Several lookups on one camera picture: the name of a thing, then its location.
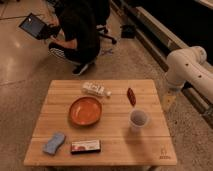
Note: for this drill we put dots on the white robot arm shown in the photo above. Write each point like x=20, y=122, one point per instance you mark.
x=186, y=65

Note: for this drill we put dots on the wooden table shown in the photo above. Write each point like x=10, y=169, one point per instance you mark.
x=119, y=145

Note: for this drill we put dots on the small black box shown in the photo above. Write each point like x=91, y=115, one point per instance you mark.
x=128, y=31

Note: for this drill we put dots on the red and white box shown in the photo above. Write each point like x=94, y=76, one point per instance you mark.
x=89, y=146

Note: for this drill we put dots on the orange ceramic bowl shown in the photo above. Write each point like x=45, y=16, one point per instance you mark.
x=85, y=111

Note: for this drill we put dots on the crouching person in black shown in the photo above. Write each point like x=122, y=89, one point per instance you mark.
x=81, y=44

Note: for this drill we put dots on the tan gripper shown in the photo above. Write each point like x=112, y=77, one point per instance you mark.
x=168, y=100

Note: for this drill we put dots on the black office chair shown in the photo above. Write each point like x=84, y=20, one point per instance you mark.
x=103, y=32

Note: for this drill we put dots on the long wall bench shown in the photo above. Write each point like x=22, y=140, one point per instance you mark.
x=170, y=41

